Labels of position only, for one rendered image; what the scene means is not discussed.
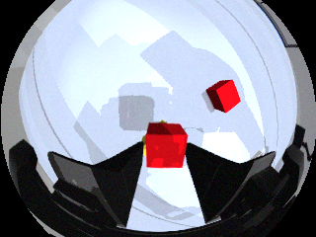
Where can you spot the red cube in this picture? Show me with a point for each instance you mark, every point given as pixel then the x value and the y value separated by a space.
pixel 223 95
pixel 166 145

